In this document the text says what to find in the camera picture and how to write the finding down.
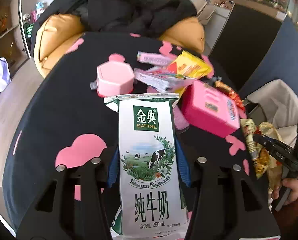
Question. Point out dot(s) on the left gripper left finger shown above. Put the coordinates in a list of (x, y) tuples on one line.
[(51, 215)]

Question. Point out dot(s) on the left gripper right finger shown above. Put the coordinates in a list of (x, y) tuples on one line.
[(227, 204)]

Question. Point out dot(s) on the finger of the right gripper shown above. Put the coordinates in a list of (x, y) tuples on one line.
[(272, 145)]

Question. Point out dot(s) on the long patterned snack wrapper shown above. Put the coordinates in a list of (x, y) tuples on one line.
[(256, 152)]

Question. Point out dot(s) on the white green milk carton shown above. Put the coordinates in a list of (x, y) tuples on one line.
[(152, 204)]

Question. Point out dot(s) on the yellow snack packet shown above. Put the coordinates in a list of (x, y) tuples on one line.
[(184, 70)]

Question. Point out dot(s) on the pink sachet wrapper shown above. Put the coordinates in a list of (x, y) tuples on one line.
[(154, 59)]

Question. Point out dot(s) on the red snack wrapper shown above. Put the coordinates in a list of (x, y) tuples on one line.
[(217, 83)]

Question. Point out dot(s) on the pink Kleenex tissue pack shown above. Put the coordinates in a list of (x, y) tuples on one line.
[(163, 82)]

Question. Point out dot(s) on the red sleeve forearm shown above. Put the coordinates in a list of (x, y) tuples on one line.
[(287, 217)]

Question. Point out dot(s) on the paper trash bag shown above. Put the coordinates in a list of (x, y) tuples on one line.
[(275, 170)]

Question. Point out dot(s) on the black pink-patterned tablecloth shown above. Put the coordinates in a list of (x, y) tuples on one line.
[(63, 108)]

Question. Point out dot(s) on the pink rectangular box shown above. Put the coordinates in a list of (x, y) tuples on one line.
[(210, 110)]

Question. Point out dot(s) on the blue partition panel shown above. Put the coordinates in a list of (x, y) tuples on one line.
[(280, 62)]

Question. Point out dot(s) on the pink plastic scoop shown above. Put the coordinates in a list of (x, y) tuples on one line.
[(180, 121)]

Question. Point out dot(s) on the pink hexagonal jar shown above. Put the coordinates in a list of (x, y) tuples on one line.
[(113, 78)]

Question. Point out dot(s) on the orange leather sofa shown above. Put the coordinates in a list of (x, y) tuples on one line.
[(59, 33)]

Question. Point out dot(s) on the black jacket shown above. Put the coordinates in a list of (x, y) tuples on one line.
[(150, 18)]

